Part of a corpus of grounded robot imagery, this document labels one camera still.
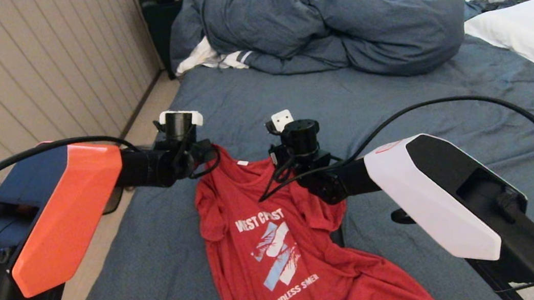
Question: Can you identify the red T-shirt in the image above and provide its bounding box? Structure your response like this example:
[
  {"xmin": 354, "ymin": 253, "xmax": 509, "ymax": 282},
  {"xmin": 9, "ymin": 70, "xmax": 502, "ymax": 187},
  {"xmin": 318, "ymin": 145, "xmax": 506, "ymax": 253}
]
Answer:
[{"xmin": 188, "ymin": 117, "xmax": 442, "ymax": 300}]

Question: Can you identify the white striped garment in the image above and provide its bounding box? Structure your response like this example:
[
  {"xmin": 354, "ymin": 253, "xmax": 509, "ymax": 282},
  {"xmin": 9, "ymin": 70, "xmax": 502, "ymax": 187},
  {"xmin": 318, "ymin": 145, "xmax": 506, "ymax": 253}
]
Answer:
[{"xmin": 172, "ymin": 31, "xmax": 255, "ymax": 79}]

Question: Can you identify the black suitcase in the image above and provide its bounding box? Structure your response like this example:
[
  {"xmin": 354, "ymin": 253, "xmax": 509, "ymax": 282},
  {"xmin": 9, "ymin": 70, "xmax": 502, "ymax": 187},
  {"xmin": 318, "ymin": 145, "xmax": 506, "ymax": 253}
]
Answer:
[{"xmin": 139, "ymin": 0, "xmax": 203, "ymax": 83}]

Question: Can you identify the crumpled blue-grey duvet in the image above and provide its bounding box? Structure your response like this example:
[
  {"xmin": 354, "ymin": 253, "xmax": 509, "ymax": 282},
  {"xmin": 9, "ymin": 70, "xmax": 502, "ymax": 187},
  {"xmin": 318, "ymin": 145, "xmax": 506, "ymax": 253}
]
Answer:
[{"xmin": 163, "ymin": 0, "xmax": 472, "ymax": 107}]

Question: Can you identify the blue-grey bed sheet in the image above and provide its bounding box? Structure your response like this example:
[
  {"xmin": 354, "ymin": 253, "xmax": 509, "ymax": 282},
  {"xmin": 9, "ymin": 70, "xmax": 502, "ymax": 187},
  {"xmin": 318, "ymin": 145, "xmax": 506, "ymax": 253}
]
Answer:
[{"xmin": 48, "ymin": 22, "xmax": 534, "ymax": 300}]

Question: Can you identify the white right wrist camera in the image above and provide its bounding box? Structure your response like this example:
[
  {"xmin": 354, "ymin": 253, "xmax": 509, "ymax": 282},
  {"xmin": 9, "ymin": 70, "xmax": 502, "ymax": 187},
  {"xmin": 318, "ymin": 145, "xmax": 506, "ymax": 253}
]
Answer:
[{"xmin": 270, "ymin": 109, "xmax": 295, "ymax": 133}]

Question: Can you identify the black hanging strap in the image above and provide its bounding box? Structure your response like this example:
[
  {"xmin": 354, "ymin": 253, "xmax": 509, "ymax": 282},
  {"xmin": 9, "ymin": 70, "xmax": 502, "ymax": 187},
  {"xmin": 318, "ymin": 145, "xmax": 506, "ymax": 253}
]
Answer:
[{"xmin": 391, "ymin": 206, "xmax": 417, "ymax": 227}]

